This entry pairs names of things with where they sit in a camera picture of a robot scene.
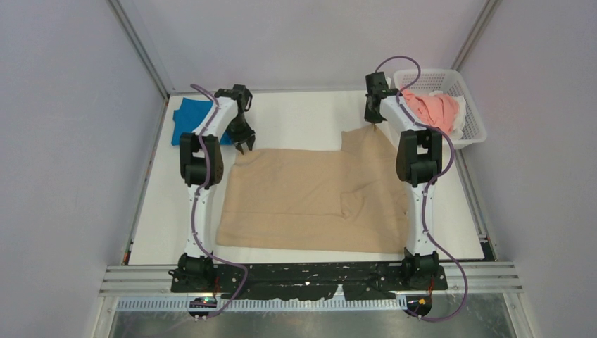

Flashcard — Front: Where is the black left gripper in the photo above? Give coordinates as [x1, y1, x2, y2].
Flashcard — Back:
[225, 113, 255, 154]

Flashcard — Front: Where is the beige t shirt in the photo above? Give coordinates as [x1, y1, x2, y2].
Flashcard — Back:
[216, 126, 409, 254]

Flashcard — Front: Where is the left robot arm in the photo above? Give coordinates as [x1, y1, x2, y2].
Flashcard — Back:
[169, 84, 256, 292]

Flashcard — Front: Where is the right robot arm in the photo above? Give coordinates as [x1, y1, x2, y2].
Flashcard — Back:
[364, 71, 443, 289]

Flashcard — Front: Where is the blue folded t shirt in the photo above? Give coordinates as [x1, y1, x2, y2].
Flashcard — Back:
[171, 98, 236, 146]

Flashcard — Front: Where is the pink t shirt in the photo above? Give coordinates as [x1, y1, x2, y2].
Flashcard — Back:
[402, 89, 460, 134]

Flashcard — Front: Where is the white t shirt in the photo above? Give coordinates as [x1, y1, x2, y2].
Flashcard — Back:
[429, 91, 467, 141]

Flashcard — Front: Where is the white plastic laundry basket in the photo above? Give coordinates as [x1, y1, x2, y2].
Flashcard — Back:
[392, 69, 487, 149]

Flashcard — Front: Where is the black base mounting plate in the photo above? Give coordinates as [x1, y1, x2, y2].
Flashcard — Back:
[170, 261, 448, 301]

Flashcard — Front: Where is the aluminium frame rail right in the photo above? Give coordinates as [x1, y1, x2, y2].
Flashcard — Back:
[451, 0, 503, 71]

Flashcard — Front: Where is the aluminium frame rail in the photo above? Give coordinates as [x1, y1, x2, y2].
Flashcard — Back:
[451, 0, 503, 71]
[107, 0, 175, 100]

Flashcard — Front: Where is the aluminium frame rail left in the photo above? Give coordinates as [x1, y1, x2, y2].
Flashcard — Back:
[107, 0, 175, 100]

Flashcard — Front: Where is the aluminium front rail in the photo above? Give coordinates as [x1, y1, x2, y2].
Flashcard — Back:
[99, 261, 523, 313]

